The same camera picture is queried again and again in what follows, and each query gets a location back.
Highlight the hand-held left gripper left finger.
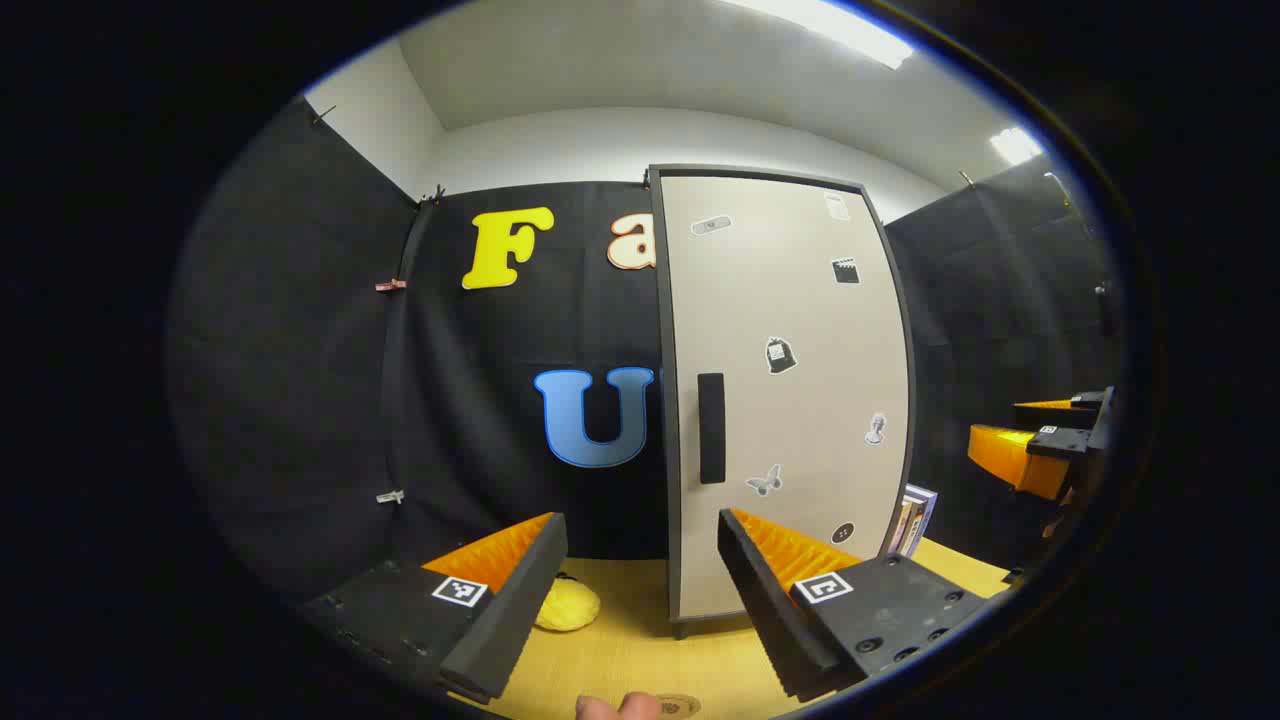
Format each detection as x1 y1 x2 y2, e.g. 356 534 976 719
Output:
300 512 569 704

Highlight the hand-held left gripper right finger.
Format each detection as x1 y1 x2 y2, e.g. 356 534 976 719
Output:
717 507 991 703

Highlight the dark grey cabinet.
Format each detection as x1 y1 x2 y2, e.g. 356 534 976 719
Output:
648 163 921 641

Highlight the beige cabinet door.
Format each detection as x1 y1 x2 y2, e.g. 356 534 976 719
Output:
658 170 915 623

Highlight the black door handle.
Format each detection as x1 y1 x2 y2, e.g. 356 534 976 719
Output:
697 373 727 485

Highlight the yellow toy fruit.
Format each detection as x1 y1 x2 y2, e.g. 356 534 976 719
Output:
533 573 602 633

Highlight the blue-grey book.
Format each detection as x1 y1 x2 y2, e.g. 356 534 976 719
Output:
905 485 940 559

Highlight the white book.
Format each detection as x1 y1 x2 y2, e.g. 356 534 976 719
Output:
895 490 923 557

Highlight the small ceiling light panel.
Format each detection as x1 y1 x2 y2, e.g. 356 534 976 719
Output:
990 127 1044 167

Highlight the black backdrop cloth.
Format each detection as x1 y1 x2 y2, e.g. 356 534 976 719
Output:
170 95 1116 601

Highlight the black camera stand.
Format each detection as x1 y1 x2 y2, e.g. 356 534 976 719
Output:
1042 170 1119 336

